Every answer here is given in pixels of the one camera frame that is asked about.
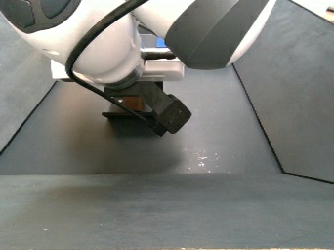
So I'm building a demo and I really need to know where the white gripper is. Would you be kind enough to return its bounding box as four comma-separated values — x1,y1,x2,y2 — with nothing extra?
51,48,185,82

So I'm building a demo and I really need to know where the brown arch block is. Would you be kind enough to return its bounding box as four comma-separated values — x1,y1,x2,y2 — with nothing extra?
123,96,143,111

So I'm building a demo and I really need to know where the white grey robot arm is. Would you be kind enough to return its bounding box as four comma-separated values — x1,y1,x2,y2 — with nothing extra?
0,0,277,86

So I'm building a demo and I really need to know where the dark grey curved fixture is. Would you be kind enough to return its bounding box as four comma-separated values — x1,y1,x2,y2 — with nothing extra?
101,81,165,121

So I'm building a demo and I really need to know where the blue shape-sorting board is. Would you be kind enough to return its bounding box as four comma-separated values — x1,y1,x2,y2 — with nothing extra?
141,34,166,48

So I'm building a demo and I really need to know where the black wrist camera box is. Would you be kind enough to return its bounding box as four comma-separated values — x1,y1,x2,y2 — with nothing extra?
105,81,193,136

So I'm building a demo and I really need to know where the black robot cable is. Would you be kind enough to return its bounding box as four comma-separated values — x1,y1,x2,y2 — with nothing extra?
64,0,167,131

